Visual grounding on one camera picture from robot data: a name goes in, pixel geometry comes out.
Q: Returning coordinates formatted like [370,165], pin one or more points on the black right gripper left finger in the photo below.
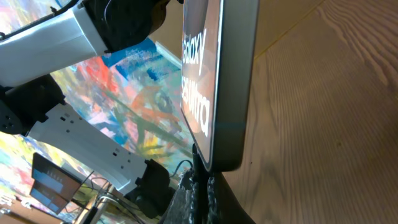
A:
[184,204]

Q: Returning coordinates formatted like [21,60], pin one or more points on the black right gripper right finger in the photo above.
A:
[223,206]

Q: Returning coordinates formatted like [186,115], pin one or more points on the colourful painted backdrop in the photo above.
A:
[130,95]

